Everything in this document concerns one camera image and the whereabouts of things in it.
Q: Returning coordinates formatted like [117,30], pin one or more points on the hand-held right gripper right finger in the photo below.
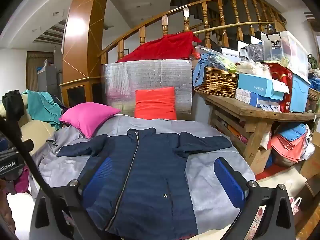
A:
[230,182]

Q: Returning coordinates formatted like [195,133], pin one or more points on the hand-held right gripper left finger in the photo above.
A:
[96,180]

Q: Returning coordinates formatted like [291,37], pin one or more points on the navy blue zip jacket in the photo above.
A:
[140,180]

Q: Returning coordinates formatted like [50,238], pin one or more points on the magenta cloth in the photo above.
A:
[22,180]

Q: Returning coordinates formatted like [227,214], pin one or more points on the grey bed sheet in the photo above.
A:
[207,180]

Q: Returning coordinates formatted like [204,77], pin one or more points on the red floor mat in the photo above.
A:
[271,171]

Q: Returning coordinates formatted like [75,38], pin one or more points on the pink pillow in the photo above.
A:
[87,117]

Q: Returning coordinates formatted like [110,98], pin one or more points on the teal cloth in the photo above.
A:
[42,107]

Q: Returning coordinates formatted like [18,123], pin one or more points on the stack of salmon pink cloths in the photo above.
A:
[287,147]

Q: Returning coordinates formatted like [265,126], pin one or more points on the floral gift bag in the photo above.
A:
[296,205]

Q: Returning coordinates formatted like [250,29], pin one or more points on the wooden table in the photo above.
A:
[250,110]

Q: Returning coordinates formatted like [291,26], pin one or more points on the blue folded cloth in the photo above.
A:
[292,131]

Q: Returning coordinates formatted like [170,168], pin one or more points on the cardboard box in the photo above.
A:
[312,155]

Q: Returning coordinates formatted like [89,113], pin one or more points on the white and blue carton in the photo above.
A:
[247,96]

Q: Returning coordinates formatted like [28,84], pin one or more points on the grey refrigerator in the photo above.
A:
[47,80]

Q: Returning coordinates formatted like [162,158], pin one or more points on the orange-red pillow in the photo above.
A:
[155,102]

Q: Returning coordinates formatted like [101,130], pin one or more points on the light blue shoe box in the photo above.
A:
[252,85]

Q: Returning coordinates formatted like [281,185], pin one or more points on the blue plastic bin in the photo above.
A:
[298,92]

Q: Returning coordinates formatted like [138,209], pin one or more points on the cream cloth bundle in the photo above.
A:
[252,68]

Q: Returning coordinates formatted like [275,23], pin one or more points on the red gift box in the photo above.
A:
[285,80]

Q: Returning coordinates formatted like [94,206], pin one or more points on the silver foil insulation panel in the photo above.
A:
[150,75]

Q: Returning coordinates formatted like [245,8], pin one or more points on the clear plastic bag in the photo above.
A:
[222,61]

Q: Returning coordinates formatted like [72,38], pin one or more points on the small wicker basket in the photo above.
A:
[313,94]

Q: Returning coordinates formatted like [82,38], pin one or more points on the plastic bag with dark cloth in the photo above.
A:
[252,52]

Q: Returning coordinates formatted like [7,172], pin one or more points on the wooden pillar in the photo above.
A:
[82,42]

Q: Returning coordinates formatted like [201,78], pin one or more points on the clear plastic storage box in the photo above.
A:
[290,47]

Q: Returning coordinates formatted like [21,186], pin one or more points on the red blanket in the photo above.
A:
[162,47]

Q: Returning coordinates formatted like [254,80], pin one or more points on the wooden stair railing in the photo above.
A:
[142,35]

